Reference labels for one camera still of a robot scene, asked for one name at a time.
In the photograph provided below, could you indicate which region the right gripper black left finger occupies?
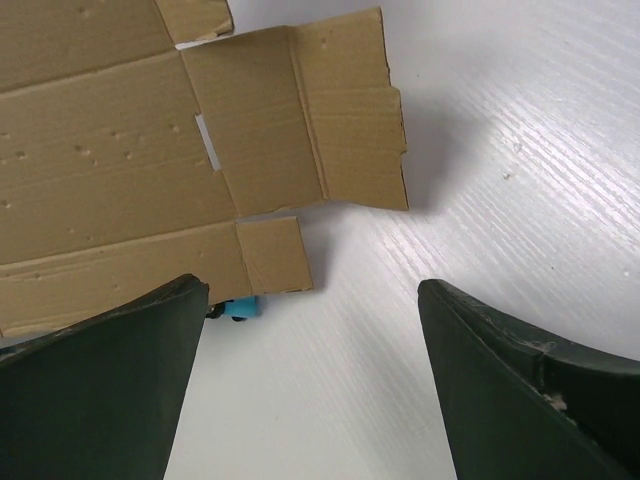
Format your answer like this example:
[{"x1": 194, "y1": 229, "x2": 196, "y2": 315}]
[{"x1": 1, "y1": 275, "x2": 209, "y2": 479}]

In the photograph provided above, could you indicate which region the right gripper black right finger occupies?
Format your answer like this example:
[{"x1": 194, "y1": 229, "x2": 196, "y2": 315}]
[{"x1": 418, "y1": 279, "x2": 639, "y2": 479}]

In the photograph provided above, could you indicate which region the brown cardboard box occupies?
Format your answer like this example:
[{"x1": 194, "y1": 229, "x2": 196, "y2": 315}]
[{"x1": 1, "y1": 1, "x2": 408, "y2": 337}]

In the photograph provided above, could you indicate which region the blue toy car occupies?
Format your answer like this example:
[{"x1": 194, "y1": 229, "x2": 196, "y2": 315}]
[{"x1": 206, "y1": 296, "x2": 259, "y2": 322}]

